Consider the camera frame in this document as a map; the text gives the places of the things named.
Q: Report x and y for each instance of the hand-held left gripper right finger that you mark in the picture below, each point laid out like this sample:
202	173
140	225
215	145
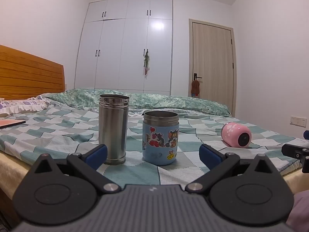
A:
209	156

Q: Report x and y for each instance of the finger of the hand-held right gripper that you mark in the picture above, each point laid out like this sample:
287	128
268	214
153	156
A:
293	151
306	135

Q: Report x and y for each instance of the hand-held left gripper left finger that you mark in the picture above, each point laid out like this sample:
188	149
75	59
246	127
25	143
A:
97	155

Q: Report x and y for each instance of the pink cup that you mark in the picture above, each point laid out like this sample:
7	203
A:
233	134

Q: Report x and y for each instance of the tall stainless steel cup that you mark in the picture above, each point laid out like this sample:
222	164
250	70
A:
113	130

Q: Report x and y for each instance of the blue cartoon sticker cup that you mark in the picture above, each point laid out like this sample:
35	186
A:
160	140

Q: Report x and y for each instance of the checked bed sheet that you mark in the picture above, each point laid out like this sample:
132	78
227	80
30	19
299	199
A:
60	135

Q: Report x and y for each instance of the person's pink clothing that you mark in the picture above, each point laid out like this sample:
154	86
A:
300	212

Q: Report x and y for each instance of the green floral duvet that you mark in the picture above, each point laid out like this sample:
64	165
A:
169	101

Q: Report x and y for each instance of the brown hanging pouch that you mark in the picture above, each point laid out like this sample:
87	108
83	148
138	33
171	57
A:
195	88

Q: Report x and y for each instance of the cream mattress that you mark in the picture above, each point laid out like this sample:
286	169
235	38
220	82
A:
12	171

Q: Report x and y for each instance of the purple floral pillow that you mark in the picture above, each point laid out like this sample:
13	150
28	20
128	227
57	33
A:
21	105

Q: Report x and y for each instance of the light wooden door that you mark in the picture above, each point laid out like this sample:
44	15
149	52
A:
212	65

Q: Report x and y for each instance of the flat red tablet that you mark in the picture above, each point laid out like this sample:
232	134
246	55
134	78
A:
10	123

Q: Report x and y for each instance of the wooden headboard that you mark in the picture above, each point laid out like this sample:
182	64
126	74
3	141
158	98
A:
29	75

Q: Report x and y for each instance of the green hanging ornament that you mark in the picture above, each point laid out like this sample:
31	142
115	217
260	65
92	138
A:
146	61

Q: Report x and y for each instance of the white wardrobe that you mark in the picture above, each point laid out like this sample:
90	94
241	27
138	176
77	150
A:
125	53

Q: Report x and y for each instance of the white wall socket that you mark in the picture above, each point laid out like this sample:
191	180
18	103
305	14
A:
298	121

